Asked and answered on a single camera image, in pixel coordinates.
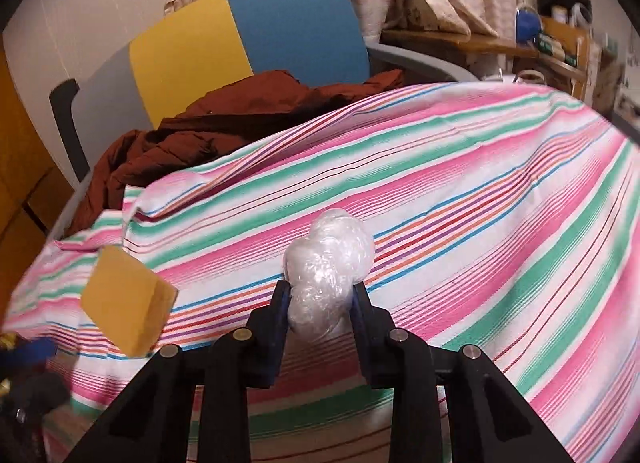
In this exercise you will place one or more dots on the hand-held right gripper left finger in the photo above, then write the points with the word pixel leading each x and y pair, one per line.
pixel 282 308

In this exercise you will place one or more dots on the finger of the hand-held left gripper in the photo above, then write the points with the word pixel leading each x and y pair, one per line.
pixel 30 353

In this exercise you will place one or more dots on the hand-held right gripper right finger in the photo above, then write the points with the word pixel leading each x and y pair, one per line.
pixel 359 308

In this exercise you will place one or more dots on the clear plastic wrap ball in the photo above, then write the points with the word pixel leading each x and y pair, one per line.
pixel 325 263

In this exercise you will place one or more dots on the orange yellow sponge block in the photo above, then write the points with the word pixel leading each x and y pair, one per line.
pixel 125 303

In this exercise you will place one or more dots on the striped tablecloth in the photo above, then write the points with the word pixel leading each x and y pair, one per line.
pixel 450 193

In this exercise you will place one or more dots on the brown jacket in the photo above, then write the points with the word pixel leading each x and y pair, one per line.
pixel 200 143

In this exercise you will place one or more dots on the wooden cabinet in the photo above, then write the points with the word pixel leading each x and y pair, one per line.
pixel 20 168

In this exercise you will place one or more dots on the wooden shelf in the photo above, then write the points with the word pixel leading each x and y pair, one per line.
pixel 450 40

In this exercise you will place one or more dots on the grey yellow blue chair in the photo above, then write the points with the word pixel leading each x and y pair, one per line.
pixel 290 18

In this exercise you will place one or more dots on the printed paper bag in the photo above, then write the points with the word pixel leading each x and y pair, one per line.
pixel 430 8

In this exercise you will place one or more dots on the blue mug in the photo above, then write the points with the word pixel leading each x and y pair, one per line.
pixel 529 25

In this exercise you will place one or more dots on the open cardboard box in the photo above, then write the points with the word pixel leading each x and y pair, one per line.
pixel 565 38

